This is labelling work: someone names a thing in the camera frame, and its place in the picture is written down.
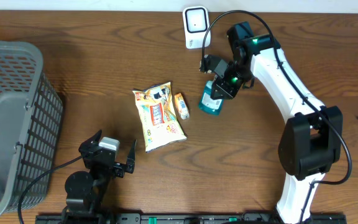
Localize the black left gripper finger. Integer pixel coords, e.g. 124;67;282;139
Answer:
78;129;102;152
126;140;136;173

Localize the teal mouthwash bottle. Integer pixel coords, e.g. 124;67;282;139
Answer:
198;80;224;116

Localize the yellow snack bag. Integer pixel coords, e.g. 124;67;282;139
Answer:
133;82;187;152

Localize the small orange white carton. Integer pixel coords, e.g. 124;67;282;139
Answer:
174;93;190;119

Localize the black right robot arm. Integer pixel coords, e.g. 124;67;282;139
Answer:
200;22;343;223

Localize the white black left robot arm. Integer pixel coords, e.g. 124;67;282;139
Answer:
65;130;137;214

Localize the white barcode scanner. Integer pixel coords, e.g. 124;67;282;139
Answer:
182;6;210;49

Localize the grey plastic shopping basket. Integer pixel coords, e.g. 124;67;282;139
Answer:
0;41;63;216

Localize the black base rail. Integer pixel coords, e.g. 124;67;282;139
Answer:
35;212;347;224

